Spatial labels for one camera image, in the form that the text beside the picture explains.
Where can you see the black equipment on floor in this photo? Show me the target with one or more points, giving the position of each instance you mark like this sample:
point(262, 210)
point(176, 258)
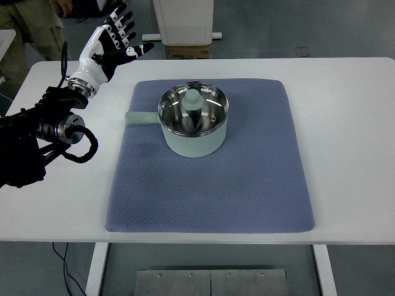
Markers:
point(92, 8)

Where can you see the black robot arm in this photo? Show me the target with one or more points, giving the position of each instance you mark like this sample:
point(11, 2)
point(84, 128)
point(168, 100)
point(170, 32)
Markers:
point(33, 138)

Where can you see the blue quilted mat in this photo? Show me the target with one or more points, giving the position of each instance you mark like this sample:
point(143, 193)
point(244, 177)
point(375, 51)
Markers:
point(253, 183)

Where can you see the person in beige trousers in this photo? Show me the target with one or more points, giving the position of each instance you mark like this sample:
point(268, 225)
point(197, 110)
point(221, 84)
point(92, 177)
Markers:
point(36, 22)

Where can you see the white table leg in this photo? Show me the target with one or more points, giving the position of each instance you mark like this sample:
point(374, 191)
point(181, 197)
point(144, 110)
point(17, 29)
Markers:
point(96, 270)
point(324, 270)

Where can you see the left white table leg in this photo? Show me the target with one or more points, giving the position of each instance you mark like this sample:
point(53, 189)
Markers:
point(96, 270)

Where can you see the green pot with handle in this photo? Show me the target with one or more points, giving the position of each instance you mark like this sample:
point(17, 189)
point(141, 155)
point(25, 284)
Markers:
point(184, 146)

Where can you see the white cabinet pedestal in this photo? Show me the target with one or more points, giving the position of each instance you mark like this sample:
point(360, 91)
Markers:
point(183, 23)

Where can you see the right white table leg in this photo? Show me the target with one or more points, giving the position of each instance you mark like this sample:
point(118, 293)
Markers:
point(324, 270)

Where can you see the cardboard box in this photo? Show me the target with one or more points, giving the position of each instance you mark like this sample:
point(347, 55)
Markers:
point(187, 52)

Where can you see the glass lid green knob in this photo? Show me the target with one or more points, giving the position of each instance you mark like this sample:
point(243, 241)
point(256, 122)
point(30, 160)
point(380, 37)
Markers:
point(193, 109)

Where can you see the white side table corner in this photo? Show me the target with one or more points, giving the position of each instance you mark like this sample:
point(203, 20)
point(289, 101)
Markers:
point(6, 38)

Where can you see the grey floor plate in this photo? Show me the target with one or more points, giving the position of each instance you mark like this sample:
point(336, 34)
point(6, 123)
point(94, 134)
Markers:
point(303, 51)

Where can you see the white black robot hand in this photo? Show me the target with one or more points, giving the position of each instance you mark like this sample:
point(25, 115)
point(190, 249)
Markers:
point(108, 47)

